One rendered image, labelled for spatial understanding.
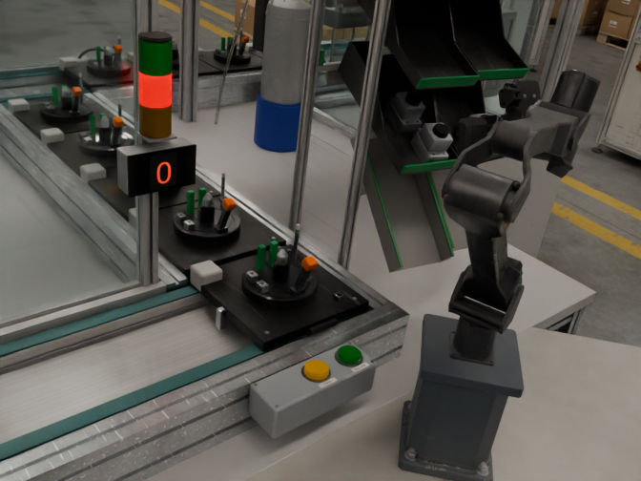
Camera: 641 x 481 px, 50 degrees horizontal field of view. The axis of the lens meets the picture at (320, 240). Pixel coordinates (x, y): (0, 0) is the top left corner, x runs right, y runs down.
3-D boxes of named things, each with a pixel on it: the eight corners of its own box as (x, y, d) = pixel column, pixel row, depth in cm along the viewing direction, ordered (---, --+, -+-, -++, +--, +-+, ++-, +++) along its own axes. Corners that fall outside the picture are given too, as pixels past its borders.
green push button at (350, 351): (364, 364, 114) (366, 354, 113) (346, 372, 112) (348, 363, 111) (348, 350, 117) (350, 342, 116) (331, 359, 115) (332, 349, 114)
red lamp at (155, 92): (177, 106, 108) (177, 74, 105) (148, 110, 105) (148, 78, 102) (162, 95, 111) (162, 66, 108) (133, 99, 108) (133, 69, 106)
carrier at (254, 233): (285, 248, 145) (291, 195, 139) (185, 279, 131) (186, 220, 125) (223, 201, 160) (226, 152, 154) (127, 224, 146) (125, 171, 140)
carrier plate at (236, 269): (367, 309, 129) (369, 300, 128) (262, 352, 114) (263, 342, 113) (290, 251, 144) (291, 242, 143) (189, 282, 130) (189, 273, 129)
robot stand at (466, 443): (491, 489, 106) (525, 390, 96) (397, 470, 107) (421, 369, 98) (486, 423, 119) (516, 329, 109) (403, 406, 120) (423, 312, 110)
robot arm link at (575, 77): (570, 148, 93) (604, 64, 92) (512, 131, 96) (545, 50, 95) (577, 165, 103) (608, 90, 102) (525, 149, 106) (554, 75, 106)
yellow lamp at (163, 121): (176, 135, 110) (177, 106, 108) (148, 140, 107) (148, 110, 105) (161, 125, 113) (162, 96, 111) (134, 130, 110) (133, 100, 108)
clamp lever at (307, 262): (305, 289, 124) (319, 262, 118) (296, 293, 122) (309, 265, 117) (294, 275, 125) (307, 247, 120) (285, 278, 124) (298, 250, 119)
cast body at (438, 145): (442, 166, 130) (459, 140, 125) (423, 168, 128) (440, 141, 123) (423, 134, 134) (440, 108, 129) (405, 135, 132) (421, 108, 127)
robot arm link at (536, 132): (507, 226, 74) (539, 131, 71) (438, 201, 78) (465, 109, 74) (565, 190, 99) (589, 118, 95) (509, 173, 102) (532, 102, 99)
